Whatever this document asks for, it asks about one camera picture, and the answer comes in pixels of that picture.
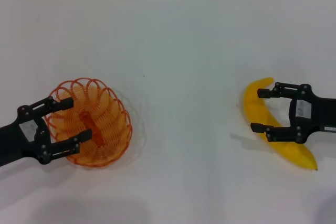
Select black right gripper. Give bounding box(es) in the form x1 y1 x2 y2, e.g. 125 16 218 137
250 81 336 145

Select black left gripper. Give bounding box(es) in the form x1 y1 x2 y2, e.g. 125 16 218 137
0 96 93 168

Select yellow banana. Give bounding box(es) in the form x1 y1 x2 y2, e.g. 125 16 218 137
243 77 319 172

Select orange wire basket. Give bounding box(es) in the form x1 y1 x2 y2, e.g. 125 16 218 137
43 77 133 168

